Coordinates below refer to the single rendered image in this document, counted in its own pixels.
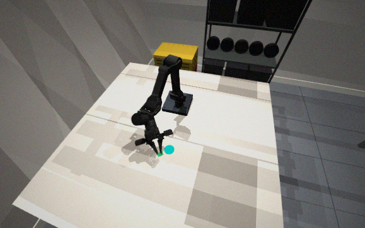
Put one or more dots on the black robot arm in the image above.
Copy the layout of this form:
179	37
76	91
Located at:
153	103

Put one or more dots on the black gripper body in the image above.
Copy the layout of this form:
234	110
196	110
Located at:
160	136

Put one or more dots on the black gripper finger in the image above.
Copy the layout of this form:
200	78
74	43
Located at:
153	147
160	144

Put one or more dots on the cyan circle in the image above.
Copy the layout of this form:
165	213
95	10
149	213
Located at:
169	149

